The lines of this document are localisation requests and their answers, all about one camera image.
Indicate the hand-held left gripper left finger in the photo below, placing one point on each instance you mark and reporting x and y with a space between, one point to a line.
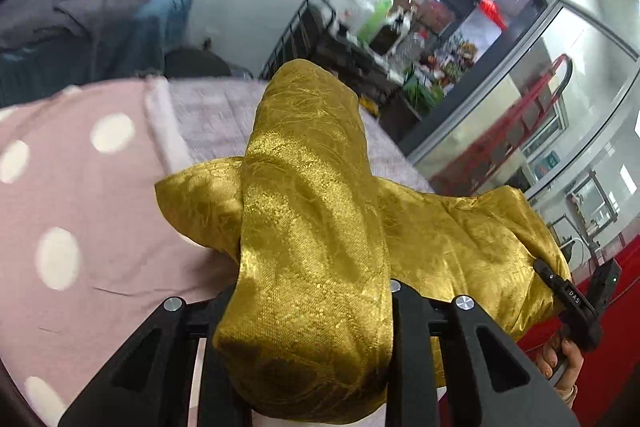
170 322

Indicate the gold satin garment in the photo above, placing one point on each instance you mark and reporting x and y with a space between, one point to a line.
310 232

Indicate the black trolley cart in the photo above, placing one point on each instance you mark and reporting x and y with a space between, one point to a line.
345 57

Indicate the green plant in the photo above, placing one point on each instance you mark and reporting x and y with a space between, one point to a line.
425 89

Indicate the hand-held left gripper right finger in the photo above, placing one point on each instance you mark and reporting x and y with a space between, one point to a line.
410 337

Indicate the mauve textured blanket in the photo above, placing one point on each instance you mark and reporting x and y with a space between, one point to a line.
210 117

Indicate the person's right hand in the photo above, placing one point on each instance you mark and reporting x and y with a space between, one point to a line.
560 362

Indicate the red hanging decoration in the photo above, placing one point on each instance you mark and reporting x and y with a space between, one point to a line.
492 13

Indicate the green pump bottle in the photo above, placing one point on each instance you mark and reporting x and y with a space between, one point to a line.
376 17

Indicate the red hand truck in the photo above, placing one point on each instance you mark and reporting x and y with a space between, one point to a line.
500 132

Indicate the massage bed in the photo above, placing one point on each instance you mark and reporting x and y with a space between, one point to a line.
75 32

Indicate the black round stool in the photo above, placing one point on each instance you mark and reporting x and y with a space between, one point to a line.
200 64

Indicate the pink polka dot blanket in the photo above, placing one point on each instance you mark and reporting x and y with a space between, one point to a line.
100 207

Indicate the white pump bottle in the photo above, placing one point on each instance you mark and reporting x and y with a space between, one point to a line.
355 4

